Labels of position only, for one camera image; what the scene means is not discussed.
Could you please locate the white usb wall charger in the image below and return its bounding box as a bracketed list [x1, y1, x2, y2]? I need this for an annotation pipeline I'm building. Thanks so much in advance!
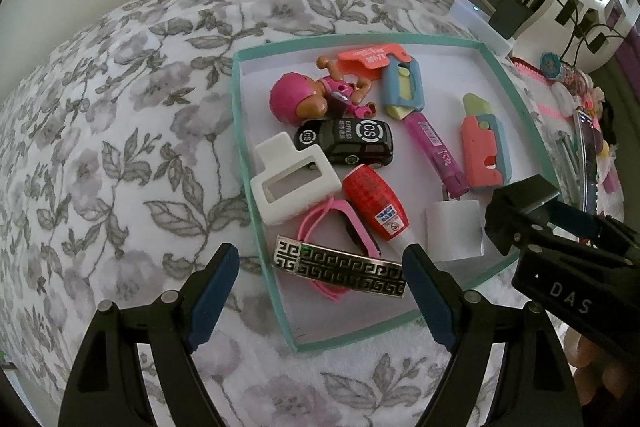
[425, 187, 484, 262]

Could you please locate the coral blue green toy knife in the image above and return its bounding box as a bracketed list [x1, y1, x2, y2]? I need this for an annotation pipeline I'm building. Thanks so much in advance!
[461, 92, 512, 190]

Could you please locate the magenta lighter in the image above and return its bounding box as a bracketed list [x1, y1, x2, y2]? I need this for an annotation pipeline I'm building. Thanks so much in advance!
[404, 112, 471, 198]

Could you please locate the red glue tube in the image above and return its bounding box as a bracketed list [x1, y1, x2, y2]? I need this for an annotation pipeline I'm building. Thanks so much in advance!
[343, 165, 418, 256]

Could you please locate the coral blue toy knife large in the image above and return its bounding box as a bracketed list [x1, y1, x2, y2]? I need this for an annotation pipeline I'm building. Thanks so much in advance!
[337, 43, 425, 120]

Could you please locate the gold black patterned lighter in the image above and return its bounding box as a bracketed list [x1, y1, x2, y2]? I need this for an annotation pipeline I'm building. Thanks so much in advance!
[271, 235, 407, 298]

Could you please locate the black toy car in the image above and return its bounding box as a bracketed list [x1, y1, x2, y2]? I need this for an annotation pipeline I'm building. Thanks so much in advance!
[293, 118, 394, 168]

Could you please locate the pink watch band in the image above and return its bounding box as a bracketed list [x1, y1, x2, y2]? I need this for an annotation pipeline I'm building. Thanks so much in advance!
[296, 198, 382, 303]

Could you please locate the white hair claw clip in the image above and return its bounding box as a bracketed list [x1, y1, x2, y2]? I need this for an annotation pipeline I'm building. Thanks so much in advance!
[250, 132, 342, 227]

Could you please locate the pink haired doll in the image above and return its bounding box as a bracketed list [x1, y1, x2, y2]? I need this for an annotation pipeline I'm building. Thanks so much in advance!
[269, 55, 378, 127]

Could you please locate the person's right hand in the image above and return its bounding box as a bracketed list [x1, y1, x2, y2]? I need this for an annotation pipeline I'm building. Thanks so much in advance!
[563, 327, 630, 407]

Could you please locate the pink white crochet mat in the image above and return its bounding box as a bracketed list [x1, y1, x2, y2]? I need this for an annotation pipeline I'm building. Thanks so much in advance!
[511, 57, 624, 220]

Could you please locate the teal white shallow tray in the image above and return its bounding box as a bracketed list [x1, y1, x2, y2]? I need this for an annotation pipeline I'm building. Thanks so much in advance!
[229, 31, 561, 353]

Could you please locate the white power strip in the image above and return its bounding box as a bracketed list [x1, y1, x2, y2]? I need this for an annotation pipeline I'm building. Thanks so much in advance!
[448, 0, 515, 57]

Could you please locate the black plugged power adapter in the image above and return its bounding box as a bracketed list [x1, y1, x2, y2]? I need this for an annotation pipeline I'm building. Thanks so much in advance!
[488, 0, 533, 40]

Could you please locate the floral grey white blanket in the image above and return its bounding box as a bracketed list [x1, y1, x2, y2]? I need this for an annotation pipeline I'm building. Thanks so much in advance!
[1, 0, 462, 426]

